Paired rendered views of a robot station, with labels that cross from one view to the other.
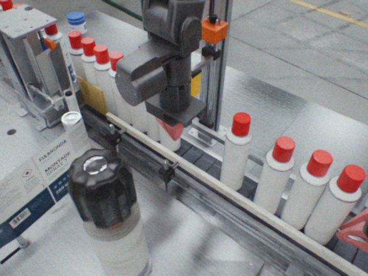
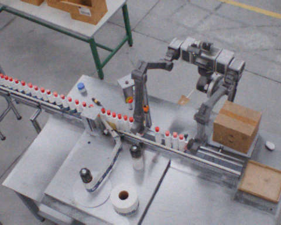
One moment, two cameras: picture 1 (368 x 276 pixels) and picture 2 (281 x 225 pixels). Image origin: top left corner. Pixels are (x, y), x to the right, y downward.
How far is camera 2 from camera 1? 2.51 m
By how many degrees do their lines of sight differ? 8
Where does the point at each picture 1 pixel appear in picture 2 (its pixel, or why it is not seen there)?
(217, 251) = (158, 159)
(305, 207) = (175, 144)
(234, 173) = (158, 139)
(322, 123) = (185, 113)
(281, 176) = (168, 139)
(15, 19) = (89, 112)
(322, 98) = not seen: hidden behind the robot
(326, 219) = (180, 146)
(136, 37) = (108, 88)
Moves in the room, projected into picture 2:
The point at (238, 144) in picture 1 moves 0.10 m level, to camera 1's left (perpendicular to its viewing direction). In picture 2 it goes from (157, 133) to (145, 136)
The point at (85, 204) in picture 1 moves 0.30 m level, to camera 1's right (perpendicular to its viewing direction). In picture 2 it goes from (134, 154) to (173, 144)
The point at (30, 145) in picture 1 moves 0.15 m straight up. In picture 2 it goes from (98, 145) to (94, 135)
